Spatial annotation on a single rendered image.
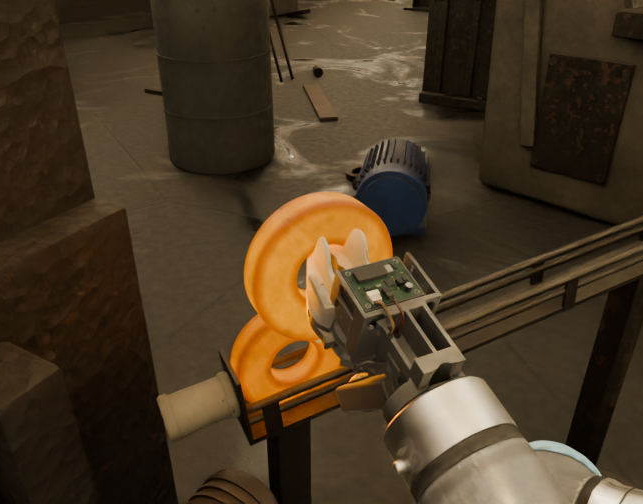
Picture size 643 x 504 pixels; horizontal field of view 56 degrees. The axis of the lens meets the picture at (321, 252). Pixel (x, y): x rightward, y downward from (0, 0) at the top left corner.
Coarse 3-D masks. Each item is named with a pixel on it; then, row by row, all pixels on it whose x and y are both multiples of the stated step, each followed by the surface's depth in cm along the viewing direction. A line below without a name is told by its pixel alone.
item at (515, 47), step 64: (512, 0) 254; (576, 0) 236; (640, 0) 230; (512, 64) 264; (576, 64) 244; (640, 64) 229; (512, 128) 275; (576, 128) 253; (640, 128) 237; (512, 192) 289; (576, 192) 265; (640, 192) 246
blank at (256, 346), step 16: (256, 320) 73; (240, 336) 74; (256, 336) 72; (272, 336) 73; (240, 352) 73; (256, 352) 73; (272, 352) 74; (320, 352) 78; (240, 368) 73; (256, 368) 74; (272, 368) 79; (288, 368) 80; (304, 368) 80; (320, 368) 79; (256, 384) 75; (272, 384) 76; (288, 384) 78; (256, 400) 76
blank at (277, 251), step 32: (320, 192) 58; (288, 224) 55; (320, 224) 57; (352, 224) 58; (384, 224) 60; (256, 256) 56; (288, 256) 57; (384, 256) 62; (256, 288) 57; (288, 288) 58; (288, 320) 60
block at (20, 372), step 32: (0, 352) 64; (0, 384) 59; (32, 384) 60; (64, 384) 63; (0, 416) 57; (32, 416) 60; (64, 416) 64; (0, 448) 59; (32, 448) 61; (64, 448) 65; (0, 480) 64; (32, 480) 62; (64, 480) 66
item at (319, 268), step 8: (320, 240) 54; (320, 248) 54; (328, 248) 53; (312, 256) 57; (320, 256) 55; (328, 256) 53; (312, 264) 57; (320, 264) 55; (328, 264) 53; (312, 272) 56; (320, 272) 55; (328, 272) 54; (320, 280) 55; (328, 280) 54; (320, 288) 55; (328, 288) 54; (320, 296) 54; (328, 296) 54; (328, 304) 54
